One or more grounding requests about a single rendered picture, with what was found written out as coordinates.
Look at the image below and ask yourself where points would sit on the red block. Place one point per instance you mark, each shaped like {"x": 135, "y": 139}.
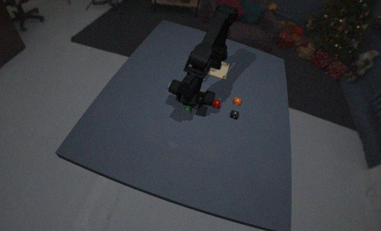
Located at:
{"x": 216, "y": 103}

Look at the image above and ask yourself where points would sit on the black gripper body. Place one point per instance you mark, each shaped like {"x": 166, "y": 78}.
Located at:
{"x": 208, "y": 96}

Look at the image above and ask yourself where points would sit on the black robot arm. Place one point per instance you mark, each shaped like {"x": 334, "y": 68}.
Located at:
{"x": 209, "y": 53}

